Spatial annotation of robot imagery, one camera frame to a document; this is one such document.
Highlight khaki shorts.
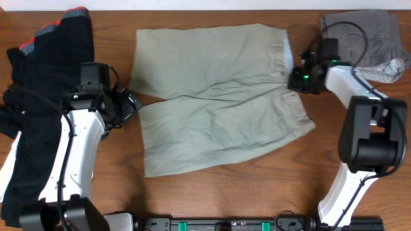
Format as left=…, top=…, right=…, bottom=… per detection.
left=129, top=24, right=315, bottom=178

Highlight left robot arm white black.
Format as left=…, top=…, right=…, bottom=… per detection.
left=19, top=88, right=141, bottom=231

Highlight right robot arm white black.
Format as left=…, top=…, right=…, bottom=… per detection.
left=288, top=60, right=407, bottom=230

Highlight folded grey shorts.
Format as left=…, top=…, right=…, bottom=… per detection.
left=320, top=10, right=410, bottom=83

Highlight black garment with red-grey trim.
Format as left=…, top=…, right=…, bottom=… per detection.
left=1, top=7, right=94, bottom=228

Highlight white garment under pile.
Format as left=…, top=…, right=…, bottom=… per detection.
left=1, top=132, right=22, bottom=202

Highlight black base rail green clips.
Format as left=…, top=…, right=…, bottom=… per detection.
left=143, top=216, right=385, bottom=231

